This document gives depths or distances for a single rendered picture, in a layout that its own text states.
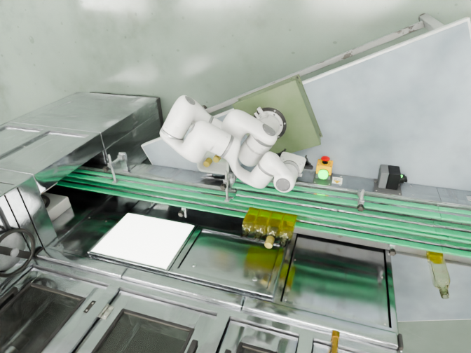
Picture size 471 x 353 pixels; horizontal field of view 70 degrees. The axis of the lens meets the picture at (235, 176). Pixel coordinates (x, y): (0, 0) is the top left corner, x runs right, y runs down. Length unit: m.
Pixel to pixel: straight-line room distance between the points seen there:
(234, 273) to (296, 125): 0.70
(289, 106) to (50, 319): 1.30
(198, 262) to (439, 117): 1.18
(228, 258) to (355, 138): 0.79
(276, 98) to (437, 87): 0.62
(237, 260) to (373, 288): 0.59
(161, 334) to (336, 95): 1.19
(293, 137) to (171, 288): 0.83
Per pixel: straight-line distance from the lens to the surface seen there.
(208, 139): 1.09
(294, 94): 1.44
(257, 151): 1.22
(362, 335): 1.40
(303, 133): 1.50
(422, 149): 1.64
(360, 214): 1.59
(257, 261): 1.56
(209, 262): 1.57
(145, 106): 2.48
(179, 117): 1.16
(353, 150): 1.62
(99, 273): 1.69
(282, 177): 1.16
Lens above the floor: 2.21
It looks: 54 degrees down
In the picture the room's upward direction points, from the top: 148 degrees counter-clockwise
